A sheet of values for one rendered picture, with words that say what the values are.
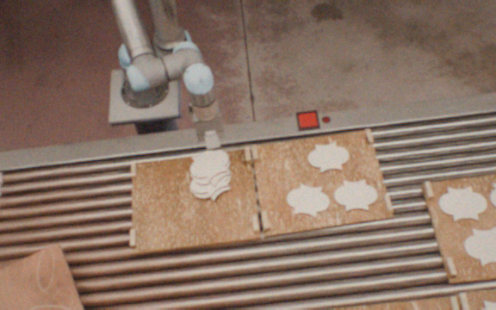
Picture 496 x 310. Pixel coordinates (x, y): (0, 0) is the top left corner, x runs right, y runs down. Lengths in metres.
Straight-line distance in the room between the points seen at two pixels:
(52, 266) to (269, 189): 0.72
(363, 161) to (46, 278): 1.07
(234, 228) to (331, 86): 1.73
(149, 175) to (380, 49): 1.99
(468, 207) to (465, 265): 0.20
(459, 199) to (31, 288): 1.33
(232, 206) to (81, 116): 1.79
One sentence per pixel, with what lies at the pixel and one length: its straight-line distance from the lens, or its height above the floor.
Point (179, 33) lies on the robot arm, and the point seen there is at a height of 1.14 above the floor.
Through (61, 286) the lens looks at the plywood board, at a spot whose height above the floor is 1.04.
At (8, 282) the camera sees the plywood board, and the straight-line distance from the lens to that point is 2.06.
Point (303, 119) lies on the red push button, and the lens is 2.31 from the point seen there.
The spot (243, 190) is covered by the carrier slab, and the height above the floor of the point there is 0.94.
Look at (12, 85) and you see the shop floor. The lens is 4.07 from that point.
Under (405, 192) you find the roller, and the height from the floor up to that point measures 0.92.
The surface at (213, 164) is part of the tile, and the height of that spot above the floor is 0.99.
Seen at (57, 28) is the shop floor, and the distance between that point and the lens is 4.31.
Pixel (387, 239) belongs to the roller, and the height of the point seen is 0.91.
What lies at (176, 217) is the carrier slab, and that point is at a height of 0.94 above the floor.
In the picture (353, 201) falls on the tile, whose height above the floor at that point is 0.95.
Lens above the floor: 2.74
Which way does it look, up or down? 54 degrees down
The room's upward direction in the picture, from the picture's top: 9 degrees counter-clockwise
